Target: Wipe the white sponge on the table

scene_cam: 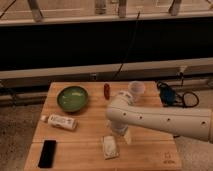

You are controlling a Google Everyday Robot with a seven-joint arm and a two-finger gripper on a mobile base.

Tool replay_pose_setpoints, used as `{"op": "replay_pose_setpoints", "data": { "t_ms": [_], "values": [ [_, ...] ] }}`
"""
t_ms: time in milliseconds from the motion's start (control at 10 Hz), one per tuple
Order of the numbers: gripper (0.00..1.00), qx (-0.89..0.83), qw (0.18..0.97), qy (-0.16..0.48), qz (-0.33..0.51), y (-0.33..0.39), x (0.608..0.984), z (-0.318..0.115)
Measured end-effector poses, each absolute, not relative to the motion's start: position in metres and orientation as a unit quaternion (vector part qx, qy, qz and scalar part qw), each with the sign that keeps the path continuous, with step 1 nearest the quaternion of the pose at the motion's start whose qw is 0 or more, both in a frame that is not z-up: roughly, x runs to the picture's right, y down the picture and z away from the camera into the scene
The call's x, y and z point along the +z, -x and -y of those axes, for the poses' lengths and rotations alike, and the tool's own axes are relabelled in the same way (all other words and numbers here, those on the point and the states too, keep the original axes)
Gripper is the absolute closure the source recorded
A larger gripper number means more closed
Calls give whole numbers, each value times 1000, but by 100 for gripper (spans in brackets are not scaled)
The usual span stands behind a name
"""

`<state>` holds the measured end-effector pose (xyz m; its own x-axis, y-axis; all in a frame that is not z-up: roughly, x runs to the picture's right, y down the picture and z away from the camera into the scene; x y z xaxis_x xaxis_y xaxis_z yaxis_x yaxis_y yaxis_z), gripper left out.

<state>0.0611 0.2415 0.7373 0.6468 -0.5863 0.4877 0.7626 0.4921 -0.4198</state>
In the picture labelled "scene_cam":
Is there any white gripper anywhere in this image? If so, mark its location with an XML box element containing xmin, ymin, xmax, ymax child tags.
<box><xmin>110</xmin><ymin>121</ymin><xmax>132</xmax><ymax>145</ymax></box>

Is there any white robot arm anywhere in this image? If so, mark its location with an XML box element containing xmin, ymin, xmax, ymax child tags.
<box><xmin>106</xmin><ymin>91</ymin><xmax>213</xmax><ymax>144</ymax></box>

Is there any clear plastic cup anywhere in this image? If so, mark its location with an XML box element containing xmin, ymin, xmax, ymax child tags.
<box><xmin>128</xmin><ymin>81</ymin><xmax>145</xmax><ymax>101</ymax></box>

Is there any blue device on floor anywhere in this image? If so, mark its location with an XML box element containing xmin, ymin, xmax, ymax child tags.
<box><xmin>160</xmin><ymin>87</ymin><xmax>176</xmax><ymax>106</ymax></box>

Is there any white tube bottle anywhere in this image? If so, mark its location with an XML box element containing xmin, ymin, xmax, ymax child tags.
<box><xmin>40</xmin><ymin>114</ymin><xmax>77</xmax><ymax>131</ymax></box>

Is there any green bowl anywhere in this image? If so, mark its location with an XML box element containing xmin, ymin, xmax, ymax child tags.
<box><xmin>57</xmin><ymin>86</ymin><xmax>89</xmax><ymax>112</ymax></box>

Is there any black rectangular phone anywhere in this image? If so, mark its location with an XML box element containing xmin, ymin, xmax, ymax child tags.
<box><xmin>38</xmin><ymin>140</ymin><xmax>56</xmax><ymax>168</ymax></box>

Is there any black hanging cable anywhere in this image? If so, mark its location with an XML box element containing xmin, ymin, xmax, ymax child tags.
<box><xmin>111</xmin><ymin>9</ymin><xmax>141</xmax><ymax>81</ymax></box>

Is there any black floor cable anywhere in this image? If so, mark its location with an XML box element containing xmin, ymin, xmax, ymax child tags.
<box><xmin>155</xmin><ymin>80</ymin><xmax>200</xmax><ymax>109</ymax></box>

